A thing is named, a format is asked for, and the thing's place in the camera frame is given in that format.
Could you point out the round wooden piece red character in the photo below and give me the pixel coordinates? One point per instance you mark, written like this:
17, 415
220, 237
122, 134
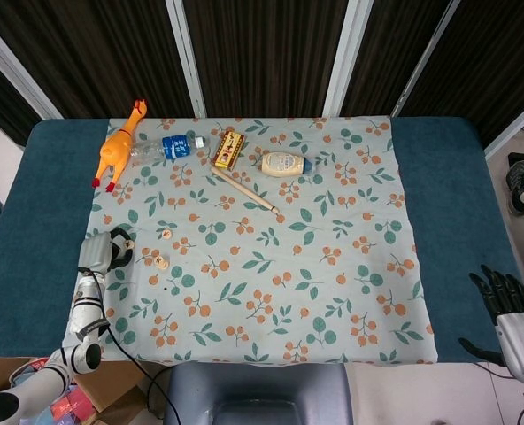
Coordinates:
166, 233
165, 268

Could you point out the brown cardboard box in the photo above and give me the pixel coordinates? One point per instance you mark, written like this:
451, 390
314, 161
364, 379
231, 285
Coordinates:
120, 380

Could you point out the clear bottle blue label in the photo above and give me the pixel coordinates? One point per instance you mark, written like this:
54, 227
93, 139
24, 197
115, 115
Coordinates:
173, 147

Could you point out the teal table cover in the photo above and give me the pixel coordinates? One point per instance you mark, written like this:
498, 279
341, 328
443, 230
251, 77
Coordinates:
36, 221

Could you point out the dark folding screen panel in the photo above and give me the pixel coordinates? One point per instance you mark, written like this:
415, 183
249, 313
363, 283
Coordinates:
266, 53
1, 102
386, 53
89, 53
487, 66

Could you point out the grey plastic base cover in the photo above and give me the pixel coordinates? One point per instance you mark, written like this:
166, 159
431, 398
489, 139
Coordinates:
262, 385

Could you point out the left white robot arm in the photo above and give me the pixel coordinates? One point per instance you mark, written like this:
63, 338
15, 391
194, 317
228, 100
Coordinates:
87, 310

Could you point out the cream mayonnaise squeeze bottle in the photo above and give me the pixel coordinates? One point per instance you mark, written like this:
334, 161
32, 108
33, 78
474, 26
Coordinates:
282, 164

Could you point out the orange rubber chicken toy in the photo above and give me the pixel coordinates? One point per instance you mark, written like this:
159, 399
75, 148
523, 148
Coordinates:
116, 150

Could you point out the red pink package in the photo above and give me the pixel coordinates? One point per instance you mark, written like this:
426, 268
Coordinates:
69, 405

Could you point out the yellow red cardboard box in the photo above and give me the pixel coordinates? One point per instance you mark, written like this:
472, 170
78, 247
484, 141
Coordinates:
229, 150

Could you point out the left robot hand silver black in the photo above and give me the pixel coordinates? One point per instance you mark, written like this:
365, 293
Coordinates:
94, 254

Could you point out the wooden drumstick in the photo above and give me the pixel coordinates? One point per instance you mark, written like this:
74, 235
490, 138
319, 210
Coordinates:
244, 190

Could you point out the black green sneaker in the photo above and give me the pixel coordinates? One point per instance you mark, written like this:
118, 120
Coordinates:
518, 177

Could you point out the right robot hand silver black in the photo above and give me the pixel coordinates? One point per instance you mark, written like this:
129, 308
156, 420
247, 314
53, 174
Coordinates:
521, 341

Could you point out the floral fruit print tablecloth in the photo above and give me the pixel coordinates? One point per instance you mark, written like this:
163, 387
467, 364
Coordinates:
262, 265

